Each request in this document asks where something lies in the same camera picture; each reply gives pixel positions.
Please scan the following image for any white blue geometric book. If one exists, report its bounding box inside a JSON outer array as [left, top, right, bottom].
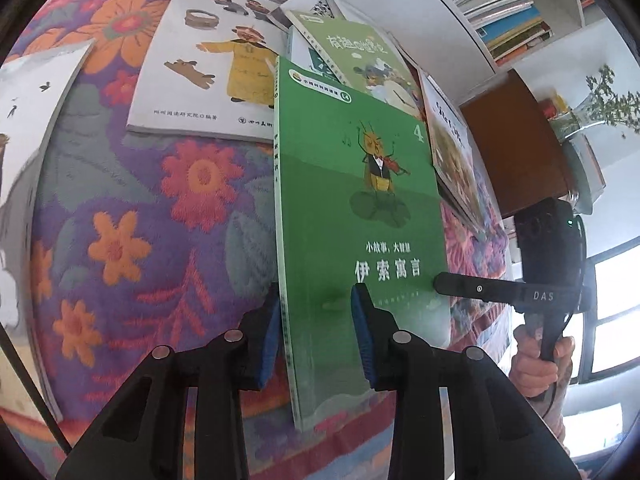
[[286, 26, 347, 84]]

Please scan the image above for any white book with painted cover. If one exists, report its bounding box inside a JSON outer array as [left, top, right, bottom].
[[419, 70, 485, 233]]

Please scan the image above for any light green world history book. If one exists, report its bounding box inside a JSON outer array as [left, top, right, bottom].
[[285, 11, 422, 119]]

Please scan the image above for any white mythology storybook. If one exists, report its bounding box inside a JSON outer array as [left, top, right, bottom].
[[1, 40, 93, 420]]

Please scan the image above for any leaning mixed books right shelf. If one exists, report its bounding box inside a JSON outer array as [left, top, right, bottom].
[[451, 0, 553, 66]]

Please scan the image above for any brown wooden cabinet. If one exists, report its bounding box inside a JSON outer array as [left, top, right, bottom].
[[460, 70, 575, 218]]

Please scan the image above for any glass vase with plant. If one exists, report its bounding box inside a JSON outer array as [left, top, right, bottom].
[[549, 64, 639, 216]]

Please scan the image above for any beige book at back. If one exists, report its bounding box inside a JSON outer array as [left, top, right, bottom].
[[267, 0, 344, 30]]

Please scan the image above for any white bookshelf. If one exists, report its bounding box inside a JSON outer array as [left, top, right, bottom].
[[334, 0, 585, 81]]

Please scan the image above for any person's right hand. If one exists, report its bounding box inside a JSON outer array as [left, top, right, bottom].
[[509, 325, 575, 399]]

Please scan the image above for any dark green fables book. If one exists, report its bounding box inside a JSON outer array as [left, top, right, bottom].
[[273, 58, 450, 430]]

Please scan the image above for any colourful floral quilt mat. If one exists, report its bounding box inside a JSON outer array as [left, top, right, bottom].
[[0, 0, 516, 480]]

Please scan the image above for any white book yellow robed man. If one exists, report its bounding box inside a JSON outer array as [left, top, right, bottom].
[[127, 0, 286, 142]]

